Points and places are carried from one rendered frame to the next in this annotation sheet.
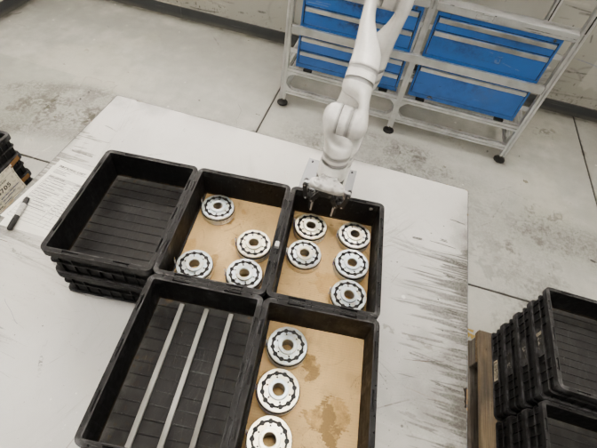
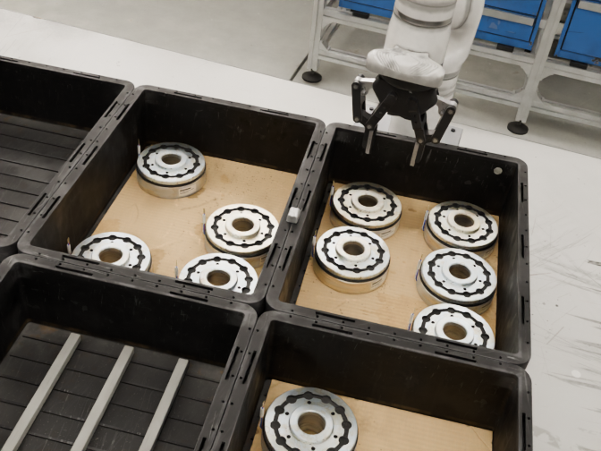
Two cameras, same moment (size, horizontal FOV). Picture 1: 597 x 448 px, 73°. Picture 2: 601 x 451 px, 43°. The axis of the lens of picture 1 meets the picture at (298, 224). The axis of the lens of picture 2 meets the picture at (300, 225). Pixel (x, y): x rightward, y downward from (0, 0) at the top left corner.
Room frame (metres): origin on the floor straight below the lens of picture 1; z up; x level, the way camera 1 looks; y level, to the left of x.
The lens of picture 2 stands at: (-0.09, -0.05, 1.56)
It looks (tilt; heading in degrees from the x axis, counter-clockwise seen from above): 41 degrees down; 6
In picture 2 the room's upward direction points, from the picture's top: 7 degrees clockwise
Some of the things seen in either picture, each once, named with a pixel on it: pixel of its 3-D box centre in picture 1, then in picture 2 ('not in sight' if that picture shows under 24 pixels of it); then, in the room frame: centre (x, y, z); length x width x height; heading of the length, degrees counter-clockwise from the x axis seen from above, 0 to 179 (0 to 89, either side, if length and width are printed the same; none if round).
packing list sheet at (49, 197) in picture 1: (55, 196); not in sight; (0.84, 0.86, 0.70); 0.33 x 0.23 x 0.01; 173
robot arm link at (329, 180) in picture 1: (331, 169); (416, 37); (0.76, -0.06, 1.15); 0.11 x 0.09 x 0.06; 173
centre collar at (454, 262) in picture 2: (352, 262); (459, 272); (0.68, -0.18, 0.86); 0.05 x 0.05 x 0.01
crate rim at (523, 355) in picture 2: (330, 247); (411, 230); (0.69, -0.10, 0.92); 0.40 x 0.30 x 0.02; 179
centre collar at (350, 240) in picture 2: (304, 252); (353, 249); (0.69, -0.03, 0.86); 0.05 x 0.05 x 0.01
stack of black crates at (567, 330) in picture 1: (555, 366); not in sight; (0.71, -1.11, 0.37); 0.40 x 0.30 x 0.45; 173
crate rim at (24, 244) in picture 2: (228, 227); (190, 183); (0.69, 0.20, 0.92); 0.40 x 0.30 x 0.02; 179
